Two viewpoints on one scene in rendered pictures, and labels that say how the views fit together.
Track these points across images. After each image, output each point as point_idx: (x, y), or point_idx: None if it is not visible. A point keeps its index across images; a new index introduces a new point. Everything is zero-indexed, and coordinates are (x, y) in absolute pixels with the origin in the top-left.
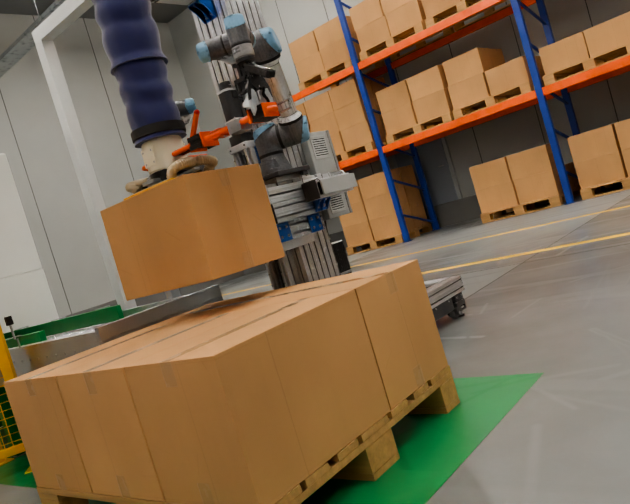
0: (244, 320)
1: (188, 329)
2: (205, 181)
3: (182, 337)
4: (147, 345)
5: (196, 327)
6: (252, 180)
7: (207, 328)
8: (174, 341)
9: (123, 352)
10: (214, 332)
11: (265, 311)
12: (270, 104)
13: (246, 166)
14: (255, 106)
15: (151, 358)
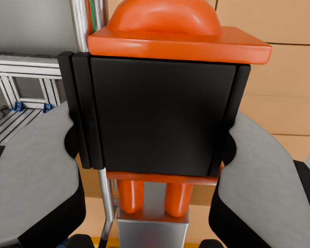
0: (282, 8)
1: (248, 94)
2: (204, 189)
3: (290, 66)
4: (285, 100)
5: (248, 86)
6: (94, 171)
7: (272, 56)
8: (303, 63)
9: (290, 114)
10: None
11: (253, 5)
12: (171, 35)
13: (90, 195)
14: (244, 119)
15: None
